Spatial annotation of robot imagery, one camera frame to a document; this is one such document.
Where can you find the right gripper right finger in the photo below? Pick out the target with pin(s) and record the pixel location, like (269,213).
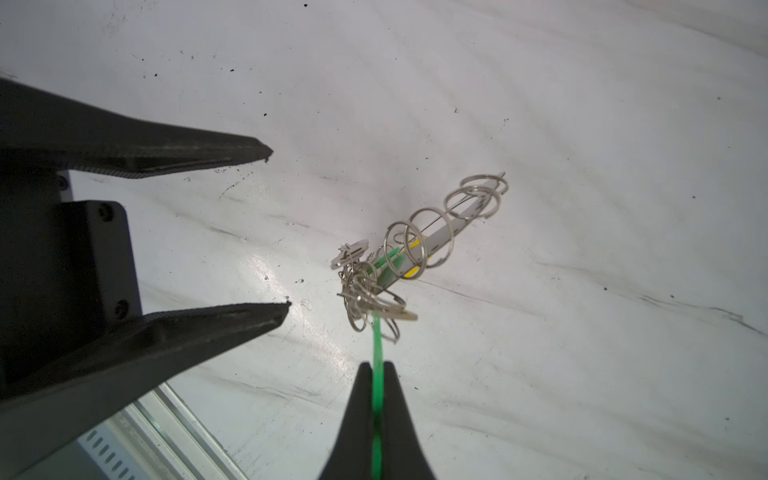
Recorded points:
(403,457)

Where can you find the yellow key tag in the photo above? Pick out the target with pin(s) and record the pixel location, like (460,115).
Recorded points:
(414,272)

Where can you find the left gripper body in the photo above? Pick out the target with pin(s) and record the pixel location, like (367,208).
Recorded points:
(67,272)

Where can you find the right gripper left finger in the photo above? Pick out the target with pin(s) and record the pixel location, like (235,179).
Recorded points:
(351,455)

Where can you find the green key tag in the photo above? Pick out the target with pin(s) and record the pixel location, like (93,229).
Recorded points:
(378,377)

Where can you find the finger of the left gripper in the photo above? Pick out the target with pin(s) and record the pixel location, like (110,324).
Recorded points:
(46,131)
(61,401)

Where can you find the metal keyring disc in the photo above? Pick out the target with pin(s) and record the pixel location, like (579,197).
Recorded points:
(367,273)

